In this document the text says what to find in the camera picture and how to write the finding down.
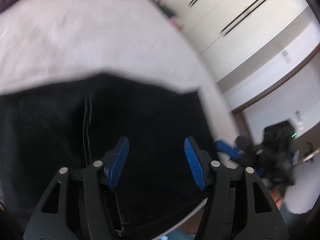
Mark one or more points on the black denim pants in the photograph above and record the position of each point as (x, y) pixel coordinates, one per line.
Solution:
(73, 124)

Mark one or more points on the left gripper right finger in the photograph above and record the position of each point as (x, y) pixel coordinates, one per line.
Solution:
(199, 163)

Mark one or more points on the white bed sheet mattress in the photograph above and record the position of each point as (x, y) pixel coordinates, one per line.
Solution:
(45, 42)

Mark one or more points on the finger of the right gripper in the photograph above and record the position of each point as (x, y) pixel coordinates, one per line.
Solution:
(222, 146)

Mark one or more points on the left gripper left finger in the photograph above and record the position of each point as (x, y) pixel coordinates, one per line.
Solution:
(114, 161)

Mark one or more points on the dark bedside table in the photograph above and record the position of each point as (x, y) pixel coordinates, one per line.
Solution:
(168, 11)

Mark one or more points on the white wardrobe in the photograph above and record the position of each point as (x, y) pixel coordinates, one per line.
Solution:
(248, 45)

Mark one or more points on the teal plastic chair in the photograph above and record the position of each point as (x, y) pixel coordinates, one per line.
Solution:
(178, 234)

